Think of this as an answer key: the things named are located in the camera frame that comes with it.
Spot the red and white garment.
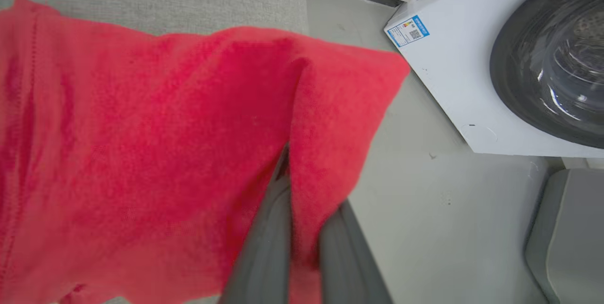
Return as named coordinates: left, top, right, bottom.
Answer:
left=0, top=0, right=411, bottom=304

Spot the blue and white energy label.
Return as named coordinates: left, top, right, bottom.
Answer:
left=387, top=15, right=430, bottom=48

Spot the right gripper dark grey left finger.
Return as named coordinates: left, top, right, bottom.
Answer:
left=219, top=146, right=291, bottom=304

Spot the dark round washing machine door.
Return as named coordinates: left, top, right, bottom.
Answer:
left=490, top=0, right=604, bottom=149

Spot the grey plastic laundry basket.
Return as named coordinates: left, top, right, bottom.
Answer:
left=525, top=168, right=604, bottom=304

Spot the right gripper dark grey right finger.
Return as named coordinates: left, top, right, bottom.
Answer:
left=321, top=200, right=392, bottom=304

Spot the white washing machine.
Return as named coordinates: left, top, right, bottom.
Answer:
left=385, top=0, right=604, bottom=158

